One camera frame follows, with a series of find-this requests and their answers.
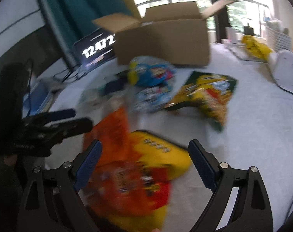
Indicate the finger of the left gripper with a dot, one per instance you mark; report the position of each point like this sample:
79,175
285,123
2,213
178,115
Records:
56,133
59,114

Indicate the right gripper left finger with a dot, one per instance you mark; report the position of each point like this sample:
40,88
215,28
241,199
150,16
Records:
51,201

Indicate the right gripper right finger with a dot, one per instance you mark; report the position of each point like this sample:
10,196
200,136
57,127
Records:
251,211

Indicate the orange snack bag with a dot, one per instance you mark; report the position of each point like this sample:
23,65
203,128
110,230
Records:
113,134

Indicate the tablet showing clock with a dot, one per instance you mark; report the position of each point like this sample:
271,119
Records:
94,49

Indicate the yellow snack bag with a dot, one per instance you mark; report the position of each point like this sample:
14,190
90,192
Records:
161,156

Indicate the blue snack bag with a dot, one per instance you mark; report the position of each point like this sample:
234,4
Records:
153,78

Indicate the teal curtain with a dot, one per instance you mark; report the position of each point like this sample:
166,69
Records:
71,20

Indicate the green yellow chips bag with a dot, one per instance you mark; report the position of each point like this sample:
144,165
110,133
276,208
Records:
210,93

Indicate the white paper box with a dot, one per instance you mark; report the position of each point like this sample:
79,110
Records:
281,66

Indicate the open cardboard box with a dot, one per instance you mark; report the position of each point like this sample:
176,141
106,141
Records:
175,32

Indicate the yellow crumpled bag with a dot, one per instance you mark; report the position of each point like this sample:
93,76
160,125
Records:
256,48

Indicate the white lattice basket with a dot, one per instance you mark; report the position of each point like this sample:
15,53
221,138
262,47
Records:
277,36

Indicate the black power adapter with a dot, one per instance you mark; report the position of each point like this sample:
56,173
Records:
248,31

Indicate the black window frame post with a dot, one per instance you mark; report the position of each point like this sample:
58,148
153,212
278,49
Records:
221,22

